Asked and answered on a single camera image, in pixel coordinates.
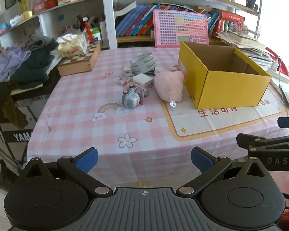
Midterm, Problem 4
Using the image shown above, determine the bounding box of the pink plush toy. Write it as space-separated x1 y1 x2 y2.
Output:
154 71 185 102

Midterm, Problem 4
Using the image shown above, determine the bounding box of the white charger block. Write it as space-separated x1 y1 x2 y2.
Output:
133 74 154 87

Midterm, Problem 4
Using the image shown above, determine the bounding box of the white power strip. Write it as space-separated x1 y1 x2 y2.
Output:
267 61 289 84

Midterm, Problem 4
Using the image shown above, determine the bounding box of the yellow cardboard box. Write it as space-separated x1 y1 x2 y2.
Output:
178 42 271 110

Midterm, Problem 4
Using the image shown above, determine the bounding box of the stack of papers and books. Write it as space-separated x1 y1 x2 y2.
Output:
217 31 274 66

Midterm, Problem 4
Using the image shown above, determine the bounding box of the pink checkered tablecloth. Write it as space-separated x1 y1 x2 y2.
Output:
28 47 289 186

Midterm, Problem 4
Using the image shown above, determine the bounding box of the small red white box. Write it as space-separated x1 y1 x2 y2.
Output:
117 76 133 87

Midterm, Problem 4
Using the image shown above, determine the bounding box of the wooden chess board box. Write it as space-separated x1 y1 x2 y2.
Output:
57 41 102 77

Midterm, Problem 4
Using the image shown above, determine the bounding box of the pile of clothes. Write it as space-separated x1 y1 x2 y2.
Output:
0 34 59 90

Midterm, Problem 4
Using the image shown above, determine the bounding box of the floral tissue pack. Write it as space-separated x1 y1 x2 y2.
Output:
56 33 88 58

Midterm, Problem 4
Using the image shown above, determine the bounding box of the red thick book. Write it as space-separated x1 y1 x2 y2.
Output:
220 10 245 24

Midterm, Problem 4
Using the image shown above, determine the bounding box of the pink toy keyboard tablet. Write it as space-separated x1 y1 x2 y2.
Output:
153 10 209 48

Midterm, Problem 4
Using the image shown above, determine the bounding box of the red white pen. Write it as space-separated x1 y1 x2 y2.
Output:
83 17 94 43

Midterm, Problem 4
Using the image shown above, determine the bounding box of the row of blue books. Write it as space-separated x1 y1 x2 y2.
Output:
116 3 156 37

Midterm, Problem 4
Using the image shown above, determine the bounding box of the white bookshelf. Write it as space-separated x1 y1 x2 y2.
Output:
0 0 260 49

